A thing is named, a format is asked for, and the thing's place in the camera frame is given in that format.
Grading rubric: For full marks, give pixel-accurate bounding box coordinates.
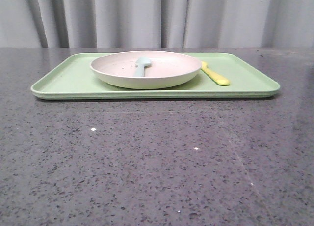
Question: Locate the grey pleated curtain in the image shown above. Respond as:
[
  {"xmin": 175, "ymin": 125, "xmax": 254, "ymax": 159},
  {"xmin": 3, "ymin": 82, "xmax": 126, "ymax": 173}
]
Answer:
[{"xmin": 0, "ymin": 0, "xmax": 314, "ymax": 49}]

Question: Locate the light blue plastic spoon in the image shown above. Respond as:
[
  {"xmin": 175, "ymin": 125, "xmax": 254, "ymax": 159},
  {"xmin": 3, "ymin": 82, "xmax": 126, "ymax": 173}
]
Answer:
[{"xmin": 133, "ymin": 56, "xmax": 151, "ymax": 77}]

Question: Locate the white round plate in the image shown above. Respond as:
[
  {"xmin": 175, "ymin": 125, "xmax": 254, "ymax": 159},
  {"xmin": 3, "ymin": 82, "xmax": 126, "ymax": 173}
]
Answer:
[{"xmin": 90, "ymin": 50, "xmax": 202, "ymax": 90}]

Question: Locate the light green rectangular tray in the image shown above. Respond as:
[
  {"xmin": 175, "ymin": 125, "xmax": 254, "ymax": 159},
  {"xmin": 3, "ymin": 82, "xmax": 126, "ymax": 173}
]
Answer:
[{"xmin": 31, "ymin": 53, "xmax": 280, "ymax": 100}]

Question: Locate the yellow plastic fork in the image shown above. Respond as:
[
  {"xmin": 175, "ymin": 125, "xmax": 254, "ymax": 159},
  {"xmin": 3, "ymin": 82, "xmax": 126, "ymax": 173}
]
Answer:
[{"xmin": 201, "ymin": 61, "xmax": 230, "ymax": 86}]

